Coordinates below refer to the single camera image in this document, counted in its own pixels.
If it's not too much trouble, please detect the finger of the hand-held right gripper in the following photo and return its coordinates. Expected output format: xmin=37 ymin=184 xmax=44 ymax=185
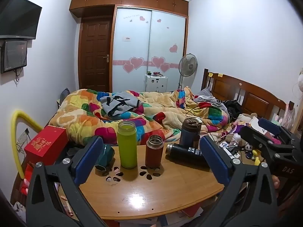
xmin=258 ymin=117 xmax=292 ymax=139
xmin=239 ymin=125 xmax=297 ymax=157

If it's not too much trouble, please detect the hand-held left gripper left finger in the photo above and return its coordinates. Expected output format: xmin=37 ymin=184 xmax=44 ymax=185
xmin=26 ymin=136 xmax=107 ymax=227

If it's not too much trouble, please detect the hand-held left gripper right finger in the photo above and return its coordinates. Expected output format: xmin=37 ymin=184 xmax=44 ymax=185
xmin=199 ymin=135 xmax=279 ymax=227

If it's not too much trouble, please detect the dark teal cup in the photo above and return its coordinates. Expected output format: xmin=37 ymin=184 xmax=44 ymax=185
xmin=95 ymin=144 xmax=116 ymax=172

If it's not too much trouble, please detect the black thermos cup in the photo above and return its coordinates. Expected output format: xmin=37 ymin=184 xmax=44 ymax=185
xmin=166 ymin=143 xmax=210 ymax=170

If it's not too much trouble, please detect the dark blue lidded cup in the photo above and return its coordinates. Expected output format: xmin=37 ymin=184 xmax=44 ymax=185
xmin=179 ymin=117 xmax=202 ymax=148

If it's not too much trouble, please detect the green thermos cup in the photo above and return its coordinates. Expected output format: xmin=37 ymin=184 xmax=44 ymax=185
xmin=117 ymin=120 xmax=138 ymax=169

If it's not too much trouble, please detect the red-brown thermos cup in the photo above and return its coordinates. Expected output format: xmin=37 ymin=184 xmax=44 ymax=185
xmin=145 ymin=135 xmax=164 ymax=168

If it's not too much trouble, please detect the panda toy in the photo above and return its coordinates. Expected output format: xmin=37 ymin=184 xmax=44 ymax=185
xmin=244 ymin=143 xmax=253 ymax=159

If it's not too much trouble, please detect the white power strip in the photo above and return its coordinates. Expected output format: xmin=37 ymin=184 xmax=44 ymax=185
xmin=222 ymin=141 xmax=241 ymax=159

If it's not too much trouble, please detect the beige plush toy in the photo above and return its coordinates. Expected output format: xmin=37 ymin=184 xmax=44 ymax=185
xmin=237 ymin=113 xmax=258 ymax=125

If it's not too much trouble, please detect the pink plastic bag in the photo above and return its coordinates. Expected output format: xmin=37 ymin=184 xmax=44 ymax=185
xmin=282 ymin=101 xmax=297 ymax=131

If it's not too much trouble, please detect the yellow duck toy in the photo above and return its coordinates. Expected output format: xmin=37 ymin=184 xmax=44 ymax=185
xmin=252 ymin=149 xmax=261 ymax=166

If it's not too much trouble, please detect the wooden bed headboard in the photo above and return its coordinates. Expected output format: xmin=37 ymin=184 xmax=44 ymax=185
xmin=201 ymin=68 xmax=295 ymax=133

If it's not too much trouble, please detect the dark clothes pile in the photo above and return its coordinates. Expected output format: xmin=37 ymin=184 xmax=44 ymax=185
xmin=223 ymin=99 xmax=243 ymax=120

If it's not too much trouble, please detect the red gift box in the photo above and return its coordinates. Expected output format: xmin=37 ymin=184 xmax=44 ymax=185
xmin=24 ymin=125 xmax=69 ymax=166

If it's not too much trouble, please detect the colourful printed blanket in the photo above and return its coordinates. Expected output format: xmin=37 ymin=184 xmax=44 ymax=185
xmin=48 ymin=86 xmax=231 ymax=146

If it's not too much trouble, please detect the grey striped pillow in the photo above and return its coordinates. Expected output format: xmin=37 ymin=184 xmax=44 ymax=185
xmin=194 ymin=87 xmax=228 ymax=105

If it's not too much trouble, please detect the grey black garment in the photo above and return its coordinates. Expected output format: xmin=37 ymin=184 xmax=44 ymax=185
xmin=99 ymin=92 xmax=141 ymax=118

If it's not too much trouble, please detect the yellow foam tube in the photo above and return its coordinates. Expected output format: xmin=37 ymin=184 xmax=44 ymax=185
xmin=11 ymin=109 xmax=44 ymax=180

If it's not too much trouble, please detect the small white cabinet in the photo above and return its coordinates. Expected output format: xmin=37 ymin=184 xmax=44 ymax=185
xmin=144 ymin=74 xmax=169 ymax=93

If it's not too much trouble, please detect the standing electric fan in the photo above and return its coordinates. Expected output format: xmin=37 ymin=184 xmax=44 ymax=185
xmin=178 ymin=53 xmax=198 ymax=91

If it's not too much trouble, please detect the brown wooden door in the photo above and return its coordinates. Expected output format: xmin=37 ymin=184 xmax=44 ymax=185
xmin=79 ymin=19 xmax=112 ymax=93

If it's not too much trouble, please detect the heart-sticker sliding wardrobe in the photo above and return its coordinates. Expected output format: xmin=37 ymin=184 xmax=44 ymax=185
xmin=112 ymin=6 xmax=189 ymax=94

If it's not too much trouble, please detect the wall power socket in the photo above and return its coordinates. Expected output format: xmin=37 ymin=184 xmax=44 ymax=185
xmin=16 ymin=128 xmax=30 ymax=145

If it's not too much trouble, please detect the small black wall monitor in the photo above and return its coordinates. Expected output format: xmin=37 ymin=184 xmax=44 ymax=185
xmin=0 ymin=40 xmax=28 ymax=74

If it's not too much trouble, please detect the wall-mounted black television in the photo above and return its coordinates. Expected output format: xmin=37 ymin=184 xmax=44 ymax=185
xmin=0 ymin=0 xmax=43 ymax=40

